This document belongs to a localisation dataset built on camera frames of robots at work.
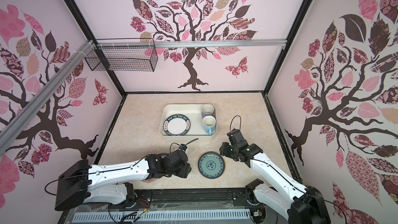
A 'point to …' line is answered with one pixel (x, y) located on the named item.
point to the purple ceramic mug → (208, 109)
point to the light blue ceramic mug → (209, 122)
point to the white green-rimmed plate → (176, 125)
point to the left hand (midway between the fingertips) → (186, 171)
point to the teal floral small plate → (211, 165)
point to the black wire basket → (124, 54)
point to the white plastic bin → (193, 112)
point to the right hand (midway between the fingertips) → (222, 148)
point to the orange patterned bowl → (148, 180)
